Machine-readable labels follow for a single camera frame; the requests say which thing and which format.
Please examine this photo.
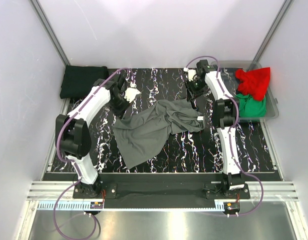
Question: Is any green t shirt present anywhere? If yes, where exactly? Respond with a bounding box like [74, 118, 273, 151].
[235, 93, 266, 118]

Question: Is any clear plastic bin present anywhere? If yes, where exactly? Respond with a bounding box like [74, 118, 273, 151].
[216, 60, 279, 122]

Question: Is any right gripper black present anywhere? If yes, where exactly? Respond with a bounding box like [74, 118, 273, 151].
[183, 78, 206, 102]

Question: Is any red t shirt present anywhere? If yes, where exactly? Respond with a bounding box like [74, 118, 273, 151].
[235, 67, 270, 101]

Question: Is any right aluminium corner post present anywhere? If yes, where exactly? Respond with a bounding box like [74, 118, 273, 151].
[248, 0, 294, 70]

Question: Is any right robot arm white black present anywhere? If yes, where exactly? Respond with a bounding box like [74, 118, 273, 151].
[183, 59, 245, 198]

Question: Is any grey t shirt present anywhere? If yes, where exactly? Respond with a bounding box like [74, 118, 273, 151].
[113, 99, 205, 169]

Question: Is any left aluminium corner post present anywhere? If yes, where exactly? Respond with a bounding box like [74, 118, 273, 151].
[29, 0, 70, 66]

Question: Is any aluminium corner post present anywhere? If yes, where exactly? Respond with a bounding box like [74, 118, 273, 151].
[248, 0, 294, 70]
[29, 0, 70, 66]

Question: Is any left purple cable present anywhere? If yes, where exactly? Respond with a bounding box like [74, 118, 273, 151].
[53, 67, 134, 237]

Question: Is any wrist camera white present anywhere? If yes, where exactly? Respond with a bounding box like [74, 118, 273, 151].
[183, 67, 197, 82]
[124, 87, 141, 103]

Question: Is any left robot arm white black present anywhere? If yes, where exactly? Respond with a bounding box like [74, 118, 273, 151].
[55, 75, 140, 198]

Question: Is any white slotted cable duct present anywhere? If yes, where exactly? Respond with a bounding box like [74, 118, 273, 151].
[38, 200, 239, 213]

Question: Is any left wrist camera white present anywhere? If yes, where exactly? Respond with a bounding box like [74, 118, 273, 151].
[124, 87, 141, 103]

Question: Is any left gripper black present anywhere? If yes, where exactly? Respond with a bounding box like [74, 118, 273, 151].
[109, 93, 133, 120]

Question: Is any aluminium frame rail front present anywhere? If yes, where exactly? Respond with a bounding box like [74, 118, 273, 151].
[27, 181, 298, 202]

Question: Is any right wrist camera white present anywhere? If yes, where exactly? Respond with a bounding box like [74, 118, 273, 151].
[183, 67, 197, 82]

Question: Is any folded black t shirt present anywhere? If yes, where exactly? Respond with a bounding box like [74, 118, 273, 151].
[60, 65, 109, 99]

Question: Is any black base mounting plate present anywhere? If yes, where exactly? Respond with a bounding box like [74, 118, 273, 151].
[73, 181, 250, 209]

